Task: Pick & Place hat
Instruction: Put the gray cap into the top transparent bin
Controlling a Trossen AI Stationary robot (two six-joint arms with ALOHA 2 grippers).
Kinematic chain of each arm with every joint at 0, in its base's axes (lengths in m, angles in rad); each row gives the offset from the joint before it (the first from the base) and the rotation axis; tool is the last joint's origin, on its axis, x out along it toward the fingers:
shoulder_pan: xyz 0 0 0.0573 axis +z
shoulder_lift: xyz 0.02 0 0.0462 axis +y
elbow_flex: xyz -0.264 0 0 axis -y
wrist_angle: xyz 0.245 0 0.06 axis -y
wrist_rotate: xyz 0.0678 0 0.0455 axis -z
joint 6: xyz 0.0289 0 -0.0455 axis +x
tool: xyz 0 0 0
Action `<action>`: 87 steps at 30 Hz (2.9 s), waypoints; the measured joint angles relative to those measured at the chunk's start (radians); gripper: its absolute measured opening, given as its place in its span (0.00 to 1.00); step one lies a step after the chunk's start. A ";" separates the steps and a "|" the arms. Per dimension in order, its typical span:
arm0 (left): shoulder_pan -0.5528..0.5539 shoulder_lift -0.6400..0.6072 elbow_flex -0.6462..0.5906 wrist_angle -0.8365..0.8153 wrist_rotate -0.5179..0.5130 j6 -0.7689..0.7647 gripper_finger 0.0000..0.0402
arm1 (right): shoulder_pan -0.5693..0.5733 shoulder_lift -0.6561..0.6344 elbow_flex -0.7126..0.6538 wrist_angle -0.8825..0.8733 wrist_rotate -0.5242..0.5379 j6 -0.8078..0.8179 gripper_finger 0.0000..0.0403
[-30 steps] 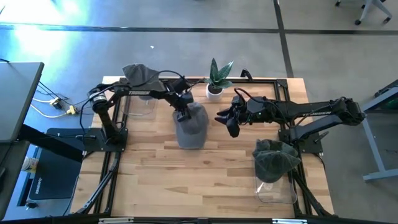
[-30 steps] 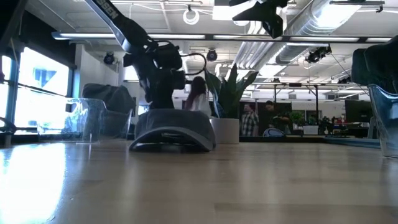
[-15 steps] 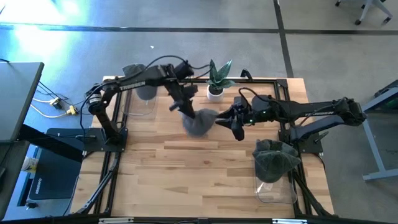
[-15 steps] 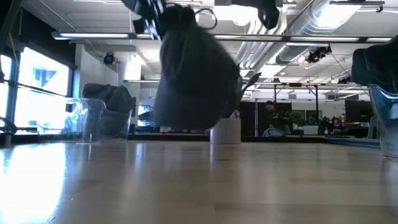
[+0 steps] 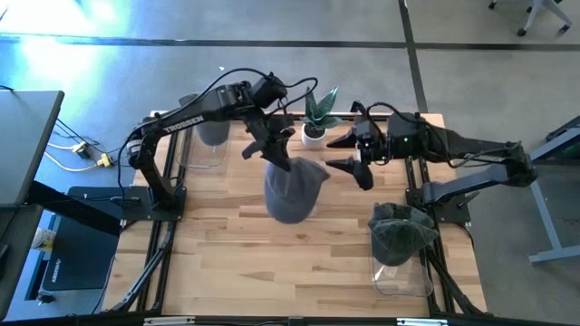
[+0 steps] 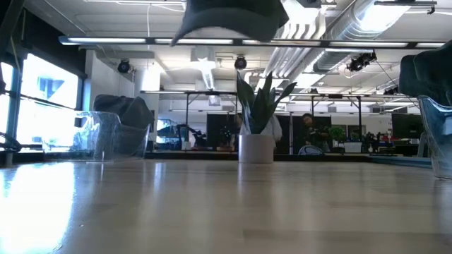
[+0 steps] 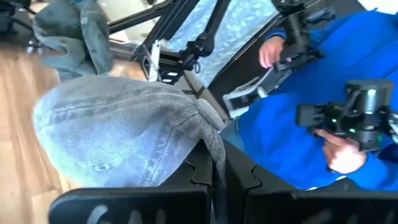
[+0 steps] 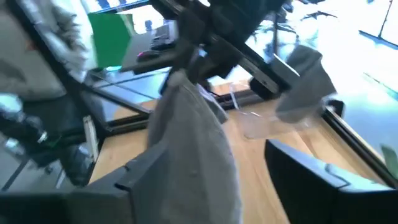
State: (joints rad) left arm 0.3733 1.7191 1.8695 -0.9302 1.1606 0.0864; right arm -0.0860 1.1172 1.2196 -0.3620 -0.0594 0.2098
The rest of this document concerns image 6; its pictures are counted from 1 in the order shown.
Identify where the background potted plant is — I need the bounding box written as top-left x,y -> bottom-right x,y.
328,125 -> 347,153

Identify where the background robot station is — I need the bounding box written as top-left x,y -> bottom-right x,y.
157,119 -> 209,151

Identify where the green snake plant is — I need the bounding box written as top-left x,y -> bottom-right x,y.
235,70 -> 298,135

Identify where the clear plastic bin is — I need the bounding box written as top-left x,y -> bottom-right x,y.
42,110 -> 152,163
417,94 -> 452,180

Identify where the white round plant pot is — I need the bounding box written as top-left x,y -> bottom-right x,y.
238,133 -> 276,164

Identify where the black aluminium table frame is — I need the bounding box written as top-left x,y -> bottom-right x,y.
0,150 -> 371,167

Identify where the white blue round object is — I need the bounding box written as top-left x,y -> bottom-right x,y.
298,144 -> 324,156

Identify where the silver ventilation duct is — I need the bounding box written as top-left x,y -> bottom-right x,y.
312,0 -> 412,73

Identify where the overhead light bar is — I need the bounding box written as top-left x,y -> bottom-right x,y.
58,34 -> 446,50

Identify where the grey-blue denim baseball cap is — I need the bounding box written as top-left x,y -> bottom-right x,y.
93,93 -> 155,157
170,0 -> 290,47

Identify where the black monitor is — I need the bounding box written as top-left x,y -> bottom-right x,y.
391,112 -> 424,140

